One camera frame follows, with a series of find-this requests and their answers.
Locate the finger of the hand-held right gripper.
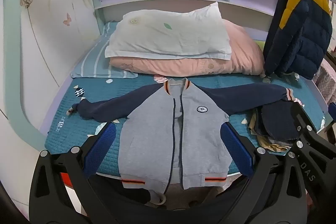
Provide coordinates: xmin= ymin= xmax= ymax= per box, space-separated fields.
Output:
xmin=288 ymin=101 xmax=319 ymax=148

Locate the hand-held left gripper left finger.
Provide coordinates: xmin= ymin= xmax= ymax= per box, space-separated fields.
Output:
xmin=29 ymin=122 xmax=117 ymax=224

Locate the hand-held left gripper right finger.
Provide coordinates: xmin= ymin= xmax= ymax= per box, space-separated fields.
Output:
xmin=222 ymin=122 xmax=308 ymax=224

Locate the grey and navy zip jacket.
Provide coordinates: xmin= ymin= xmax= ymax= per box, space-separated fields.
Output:
xmin=69 ymin=78 xmax=293 ymax=190

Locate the pile of folded clothes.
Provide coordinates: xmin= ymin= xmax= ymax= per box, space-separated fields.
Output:
xmin=248 ymin=101 xmax=302 ymax=153

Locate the teal quilted bed sheet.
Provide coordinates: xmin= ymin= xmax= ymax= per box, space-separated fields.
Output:
xmin=44 ymin=73 xmax=326 ymax=178

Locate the pink patterned cloth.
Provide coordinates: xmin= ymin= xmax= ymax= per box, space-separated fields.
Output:
xmin=312 ymin=56 xmax=336 ymax=107

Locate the navy and yellow puffer jacket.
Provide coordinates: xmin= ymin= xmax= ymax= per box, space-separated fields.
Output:
xmin=262 ymin=0 xmax=333 ymax=80

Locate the yellow-green cloth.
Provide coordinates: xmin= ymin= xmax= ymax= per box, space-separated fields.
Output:
xmin=253 ymin=40 xmax=266 ymax=52

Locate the blue striped pillow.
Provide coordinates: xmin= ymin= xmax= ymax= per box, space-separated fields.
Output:
xmin=71 ymin=22 xmax=139 ymax=80

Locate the pink quilt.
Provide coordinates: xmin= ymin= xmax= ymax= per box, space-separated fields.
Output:
xmin=109 ymin=19 xmax=265 ymax=76

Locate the white wardrobe with mint trim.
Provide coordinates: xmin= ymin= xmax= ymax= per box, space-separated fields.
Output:
xmin=0 ymin=0 xmax=103 ymax=214

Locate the white pillow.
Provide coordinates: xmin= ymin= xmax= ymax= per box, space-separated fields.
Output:
xmin=105 ymin=2 xmax=232 ymax=60

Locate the lavender bed frame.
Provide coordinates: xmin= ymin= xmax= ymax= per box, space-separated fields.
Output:
xmin=39 ymin=10 xmax=105 ymax=136

